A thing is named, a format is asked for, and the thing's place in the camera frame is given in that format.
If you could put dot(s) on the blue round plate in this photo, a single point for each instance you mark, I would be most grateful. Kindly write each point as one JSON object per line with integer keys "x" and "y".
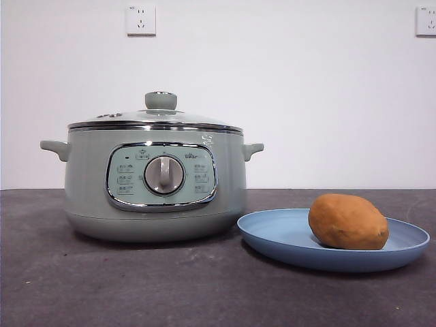
{"x": 272, "y": 231}

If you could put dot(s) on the white wall socket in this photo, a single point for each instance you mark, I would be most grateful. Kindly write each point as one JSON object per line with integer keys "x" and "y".
{"x": 426, "y": 20}
{"x": 141, "y": 20}

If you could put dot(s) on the pale green electric steamer pot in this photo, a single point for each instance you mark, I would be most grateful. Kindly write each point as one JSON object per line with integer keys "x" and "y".
{"x": 88, "y": 190}

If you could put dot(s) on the brown potato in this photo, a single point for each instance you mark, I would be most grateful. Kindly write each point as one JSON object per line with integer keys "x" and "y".
{"x": 347, "y": 221}

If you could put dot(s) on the glass lid with green knob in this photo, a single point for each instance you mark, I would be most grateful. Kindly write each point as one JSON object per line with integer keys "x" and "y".
{"x": 160, "y": 100}

